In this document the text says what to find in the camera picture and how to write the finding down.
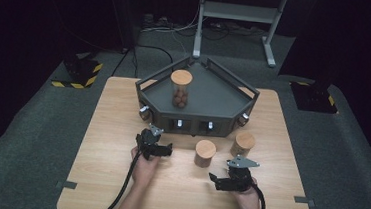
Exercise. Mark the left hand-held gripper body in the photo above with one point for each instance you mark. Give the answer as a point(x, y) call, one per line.
point(148, 143)

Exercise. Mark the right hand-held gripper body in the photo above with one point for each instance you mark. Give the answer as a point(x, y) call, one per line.
point(239, 175)

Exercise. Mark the person's right hand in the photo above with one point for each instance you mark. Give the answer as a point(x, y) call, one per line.
point(248, 199)

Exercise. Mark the person's left hand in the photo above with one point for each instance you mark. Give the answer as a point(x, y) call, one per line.
point(144, 171)

